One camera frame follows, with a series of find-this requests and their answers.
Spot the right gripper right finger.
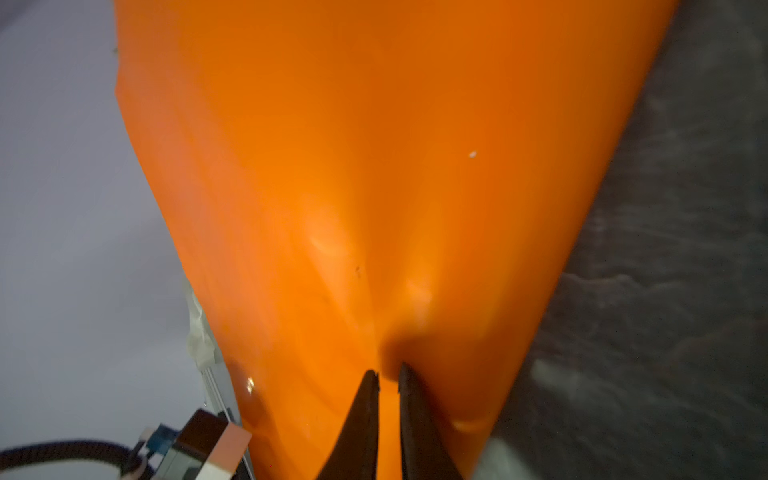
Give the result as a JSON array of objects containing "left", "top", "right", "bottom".
[{"left": 398, "top": 363, "right": 462, "bottom": 480}]

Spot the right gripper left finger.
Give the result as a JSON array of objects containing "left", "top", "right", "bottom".
[{"left": 316, "top": 370, "right": 380, "bottom": 480}]

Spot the orange wrapping paper sheet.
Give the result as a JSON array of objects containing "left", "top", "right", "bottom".
[{"left": 114, "top": 1, "right": 677, "bottom": 479}]

